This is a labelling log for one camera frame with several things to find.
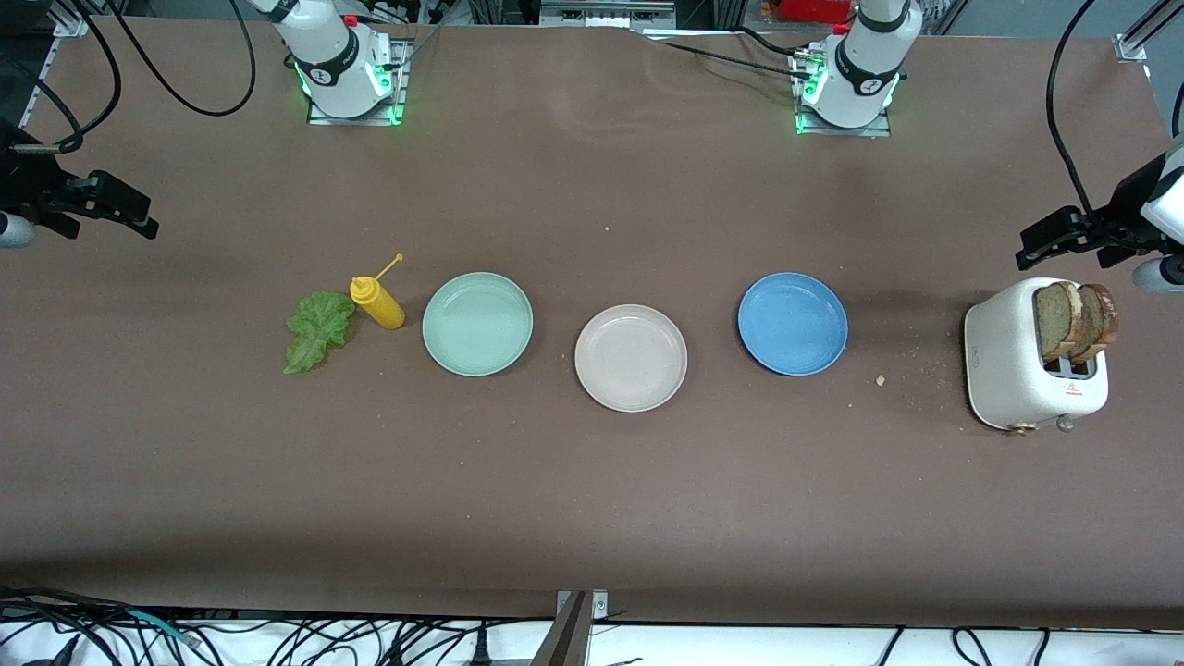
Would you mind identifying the brown bread slice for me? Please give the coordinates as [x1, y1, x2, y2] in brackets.
[1073, 283, 1120, 362]
[1033, 281, 1085, 363]

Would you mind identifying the green lettuce leaf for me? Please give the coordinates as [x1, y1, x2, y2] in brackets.
[283, 290, 358, 376]

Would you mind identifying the yellow mustard squeeze bottle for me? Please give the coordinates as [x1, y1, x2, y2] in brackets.
[350, 253, 406, 330]

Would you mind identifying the blue plate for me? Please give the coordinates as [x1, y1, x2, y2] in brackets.
[737, 272, 849, 376]

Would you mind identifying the mint green plate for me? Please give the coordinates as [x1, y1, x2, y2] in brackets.
[422, 271, 535, 377]

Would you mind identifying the beige plate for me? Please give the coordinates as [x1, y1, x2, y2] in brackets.
[574, 304, 688, 413]

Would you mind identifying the white toaster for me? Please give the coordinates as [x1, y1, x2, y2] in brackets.
[964, 277, 1109, 435]

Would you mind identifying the red box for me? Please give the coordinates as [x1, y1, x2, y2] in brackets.
[777, 0, 857, 24]

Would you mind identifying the grey metal beam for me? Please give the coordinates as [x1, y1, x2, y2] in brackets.
[532, 592, 593, 666]

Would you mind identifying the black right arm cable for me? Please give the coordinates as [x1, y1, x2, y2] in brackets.
[0, 0, 258, 154]

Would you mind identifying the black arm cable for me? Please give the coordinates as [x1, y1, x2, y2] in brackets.
[0, 0, 258, 154]
[1045, 0, 1106, 228]

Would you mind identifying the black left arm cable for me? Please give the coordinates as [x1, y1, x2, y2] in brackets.
[1045, 0, 1106, 228]

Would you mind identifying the aluminium frame profile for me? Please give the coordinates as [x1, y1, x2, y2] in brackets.
[1115, 0, 1184, 64]
[18, 0, 98, 130]

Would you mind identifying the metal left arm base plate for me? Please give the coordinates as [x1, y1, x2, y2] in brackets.
[794, 51, 894, 138]

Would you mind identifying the black cable on table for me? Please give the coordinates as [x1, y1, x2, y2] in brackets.
[647, 26, 808, 80]

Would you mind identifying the teal cable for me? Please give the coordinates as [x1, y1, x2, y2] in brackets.
[125, 609, 200, 646]

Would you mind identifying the small metal bracket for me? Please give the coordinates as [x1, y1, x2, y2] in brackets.
[555, 589, 610, 621]

